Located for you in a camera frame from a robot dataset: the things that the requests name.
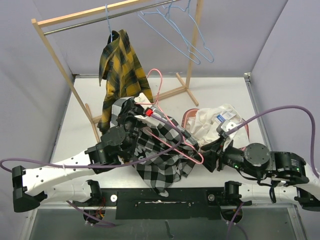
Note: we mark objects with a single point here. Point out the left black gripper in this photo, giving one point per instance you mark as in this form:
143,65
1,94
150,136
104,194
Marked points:
128,113

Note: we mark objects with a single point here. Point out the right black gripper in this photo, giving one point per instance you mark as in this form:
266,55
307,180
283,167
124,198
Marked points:
211,151

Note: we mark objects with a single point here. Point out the pink hanger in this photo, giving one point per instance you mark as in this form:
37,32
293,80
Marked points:
156,102

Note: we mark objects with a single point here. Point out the pink plastic laundry basket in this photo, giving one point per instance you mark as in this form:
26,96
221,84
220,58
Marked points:
190,115

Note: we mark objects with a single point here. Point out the black white checked shirt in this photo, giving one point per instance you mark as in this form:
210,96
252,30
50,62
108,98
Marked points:
169,149

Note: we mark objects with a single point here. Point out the blue hanger of white shirt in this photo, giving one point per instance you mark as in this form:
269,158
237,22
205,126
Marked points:
154,20

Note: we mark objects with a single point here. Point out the light blue wire hanger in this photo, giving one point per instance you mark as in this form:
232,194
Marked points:
196,47

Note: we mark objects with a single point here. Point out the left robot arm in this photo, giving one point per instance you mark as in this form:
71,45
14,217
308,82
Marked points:
52,183

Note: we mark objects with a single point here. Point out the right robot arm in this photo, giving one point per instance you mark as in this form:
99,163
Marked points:
276,176

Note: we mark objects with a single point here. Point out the yellow plaid shirt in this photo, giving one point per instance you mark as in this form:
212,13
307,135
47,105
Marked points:
120,67

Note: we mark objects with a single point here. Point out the blue hanger of yellow shirt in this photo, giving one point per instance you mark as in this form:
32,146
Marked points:
108,24

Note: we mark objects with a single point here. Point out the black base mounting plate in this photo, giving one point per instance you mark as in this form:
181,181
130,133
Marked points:
180,204

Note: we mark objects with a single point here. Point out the metal hanging rod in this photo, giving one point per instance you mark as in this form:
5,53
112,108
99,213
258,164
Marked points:
95,11

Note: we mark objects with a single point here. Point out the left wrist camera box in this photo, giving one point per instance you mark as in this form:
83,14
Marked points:
149,117

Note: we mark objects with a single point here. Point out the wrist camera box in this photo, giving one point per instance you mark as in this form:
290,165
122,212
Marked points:
149,117
228,135

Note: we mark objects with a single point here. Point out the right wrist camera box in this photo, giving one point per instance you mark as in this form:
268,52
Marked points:
228,135

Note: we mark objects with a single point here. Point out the wooden clothes rack frame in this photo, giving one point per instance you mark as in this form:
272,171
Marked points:
185,84

